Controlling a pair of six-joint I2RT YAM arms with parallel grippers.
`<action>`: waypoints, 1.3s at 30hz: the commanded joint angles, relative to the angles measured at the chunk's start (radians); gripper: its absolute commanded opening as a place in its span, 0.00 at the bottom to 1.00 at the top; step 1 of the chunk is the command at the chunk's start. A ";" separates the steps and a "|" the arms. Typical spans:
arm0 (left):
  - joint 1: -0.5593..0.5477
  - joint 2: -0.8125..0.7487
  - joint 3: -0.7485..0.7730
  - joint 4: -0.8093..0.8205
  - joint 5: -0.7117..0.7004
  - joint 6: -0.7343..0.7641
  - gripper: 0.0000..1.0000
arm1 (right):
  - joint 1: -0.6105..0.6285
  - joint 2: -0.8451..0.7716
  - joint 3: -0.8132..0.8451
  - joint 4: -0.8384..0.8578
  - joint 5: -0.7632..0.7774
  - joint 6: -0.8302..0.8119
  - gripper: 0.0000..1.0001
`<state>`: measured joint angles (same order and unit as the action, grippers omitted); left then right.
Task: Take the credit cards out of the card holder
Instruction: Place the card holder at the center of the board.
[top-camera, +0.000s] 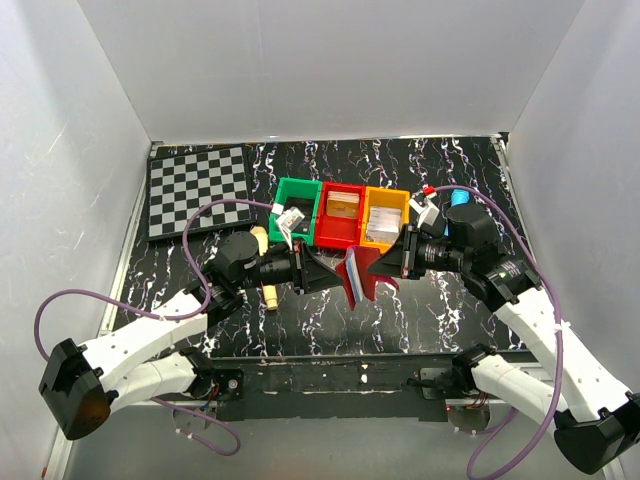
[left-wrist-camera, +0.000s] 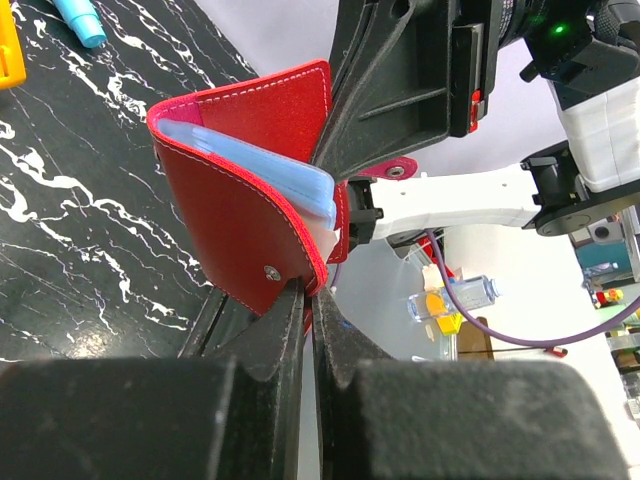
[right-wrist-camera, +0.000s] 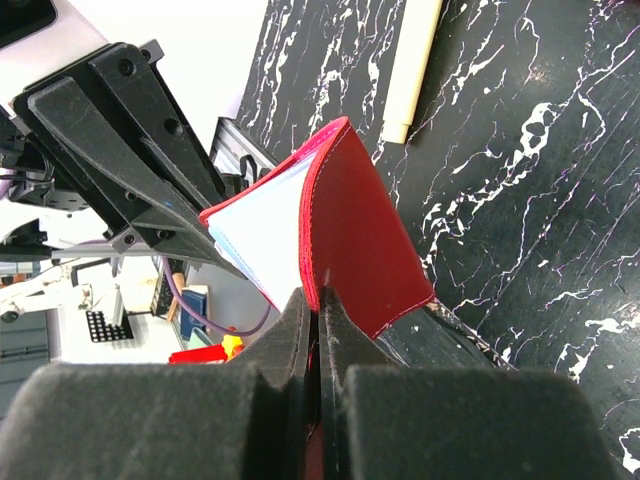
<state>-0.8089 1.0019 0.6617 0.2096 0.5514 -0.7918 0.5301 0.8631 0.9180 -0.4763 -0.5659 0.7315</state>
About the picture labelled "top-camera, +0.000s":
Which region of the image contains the red leather card holder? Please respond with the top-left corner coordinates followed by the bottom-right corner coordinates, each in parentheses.
top-left (335, 245), bottom-right (380, 311)

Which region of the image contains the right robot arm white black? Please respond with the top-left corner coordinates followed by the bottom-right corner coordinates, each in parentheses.
top-left (368, 203), bottom-right (639, 474)

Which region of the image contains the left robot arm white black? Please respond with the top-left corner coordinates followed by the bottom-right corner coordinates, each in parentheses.
top-left (39, 231), bottom-right (343, 440)

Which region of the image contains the white card stack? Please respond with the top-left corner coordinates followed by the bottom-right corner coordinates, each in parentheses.
top-left (365, 205), bottom-right (403, 245)

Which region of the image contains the black card in green bin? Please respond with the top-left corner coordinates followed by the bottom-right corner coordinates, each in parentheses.
top-left (285, 197), bottom-right (315, 234)

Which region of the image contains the brown card stack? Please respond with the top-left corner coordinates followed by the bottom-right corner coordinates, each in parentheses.
top-left (325, 190), bottom-right (360, 220)

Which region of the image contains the wooden rolling pin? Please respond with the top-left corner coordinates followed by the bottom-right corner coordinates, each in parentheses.
top-left (250, 226), bottom-right (278, 311)

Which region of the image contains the red plastic bin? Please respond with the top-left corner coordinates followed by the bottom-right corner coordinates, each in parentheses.
top-left (314, 182), bottom-right (365, 250)

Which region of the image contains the blue toy microphone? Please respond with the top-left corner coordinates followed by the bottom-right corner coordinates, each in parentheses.
top-left (446, 189), bottom-right (471, 213)

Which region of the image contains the green plastic bin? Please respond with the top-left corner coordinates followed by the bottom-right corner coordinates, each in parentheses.
top-left (274, 177), bottom-right (323, 246)

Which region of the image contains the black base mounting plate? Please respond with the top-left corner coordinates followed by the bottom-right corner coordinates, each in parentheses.
top-left (193, 354), bottom-right (489, 422)

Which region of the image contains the black and grey chessboard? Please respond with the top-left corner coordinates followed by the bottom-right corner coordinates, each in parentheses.
top-left (146, 145), bottom-right (253, 241)

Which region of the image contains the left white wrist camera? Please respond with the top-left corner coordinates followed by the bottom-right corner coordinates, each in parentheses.
top-left (276, 207), bottom-right (305, 249)

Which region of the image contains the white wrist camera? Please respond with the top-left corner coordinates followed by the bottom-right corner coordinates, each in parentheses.
top-left (408, 189), bottom-right (446, 237)
top-left (276, 207), bottom-right (305, 249)

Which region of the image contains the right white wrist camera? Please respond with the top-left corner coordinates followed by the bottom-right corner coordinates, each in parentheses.
top-left (408, 189), bottom-right (446, 237)

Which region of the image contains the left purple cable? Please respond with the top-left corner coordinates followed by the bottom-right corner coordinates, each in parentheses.
top-left (33, 198), bottom-right (281, 456)

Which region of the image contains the purple cable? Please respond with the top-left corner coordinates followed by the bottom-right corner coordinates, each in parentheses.
top-left (33, 198), bottom-right (281, 456)
top-left (424, 184), bottom-right (566, 480)

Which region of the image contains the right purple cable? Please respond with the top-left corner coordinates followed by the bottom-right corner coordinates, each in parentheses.
top-left (424, 184), bottom-right (566, 480)

